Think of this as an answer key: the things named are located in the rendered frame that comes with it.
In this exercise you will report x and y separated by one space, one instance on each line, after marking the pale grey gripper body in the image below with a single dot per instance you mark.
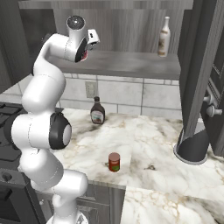
92 46

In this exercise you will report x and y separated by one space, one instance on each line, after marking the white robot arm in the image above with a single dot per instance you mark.
43 134

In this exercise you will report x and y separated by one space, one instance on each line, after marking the red can behind arm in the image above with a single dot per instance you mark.
85 55

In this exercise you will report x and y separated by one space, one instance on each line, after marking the grey base cabinet drawers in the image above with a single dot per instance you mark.
99 204

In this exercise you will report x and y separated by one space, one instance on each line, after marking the brown syrup bottle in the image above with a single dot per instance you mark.
97 114

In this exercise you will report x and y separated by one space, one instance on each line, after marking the white tall bottle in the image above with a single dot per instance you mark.
164 38

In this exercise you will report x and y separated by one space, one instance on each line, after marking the black hob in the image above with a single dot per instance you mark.
7 122

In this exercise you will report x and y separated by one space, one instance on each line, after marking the red can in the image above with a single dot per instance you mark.
114 162

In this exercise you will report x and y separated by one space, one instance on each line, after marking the white door knob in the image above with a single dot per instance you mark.
213 110
208 99

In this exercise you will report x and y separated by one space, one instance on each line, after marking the dark round container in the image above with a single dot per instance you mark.
192 148

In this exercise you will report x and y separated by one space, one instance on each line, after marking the black oven front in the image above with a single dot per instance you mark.
14 201

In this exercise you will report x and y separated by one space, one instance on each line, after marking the grey wooden wall cabinet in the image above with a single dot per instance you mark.
131 62

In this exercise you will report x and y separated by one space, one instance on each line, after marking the wall socket plate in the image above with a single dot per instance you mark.
91 89

